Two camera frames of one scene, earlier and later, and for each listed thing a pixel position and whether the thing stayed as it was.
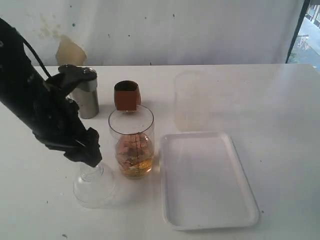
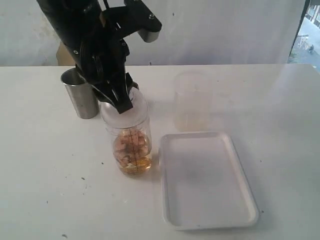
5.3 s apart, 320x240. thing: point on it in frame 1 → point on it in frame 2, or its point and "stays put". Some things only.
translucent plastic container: [191, 95] stays put
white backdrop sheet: [136, 32] stays put
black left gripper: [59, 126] → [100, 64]
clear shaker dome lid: [94, 187] → [132, 117]
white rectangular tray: [204, 184] stays put
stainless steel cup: [85, 96] stays put
